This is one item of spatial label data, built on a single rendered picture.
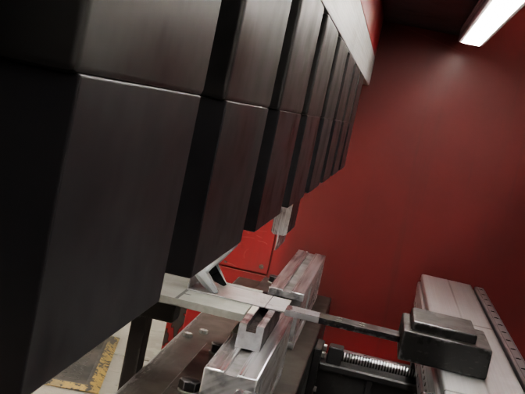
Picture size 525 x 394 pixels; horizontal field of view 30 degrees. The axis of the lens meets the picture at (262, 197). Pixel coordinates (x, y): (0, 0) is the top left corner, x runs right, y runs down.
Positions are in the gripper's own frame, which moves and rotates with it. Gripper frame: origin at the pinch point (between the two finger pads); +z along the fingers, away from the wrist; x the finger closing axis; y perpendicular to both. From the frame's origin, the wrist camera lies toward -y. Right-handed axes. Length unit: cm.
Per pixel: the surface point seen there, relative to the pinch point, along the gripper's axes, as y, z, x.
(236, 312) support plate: 3.5, 4.0, -10.5
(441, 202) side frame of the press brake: 33, 12, 83
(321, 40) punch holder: 29, -16, -47
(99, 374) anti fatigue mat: -124, 25, 264
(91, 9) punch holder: 26, -12, -106
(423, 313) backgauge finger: 23.1, 16.2, -1.3
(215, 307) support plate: 1.5, 2.2, -10.5
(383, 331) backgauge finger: 17.6, 15.5, -3.8
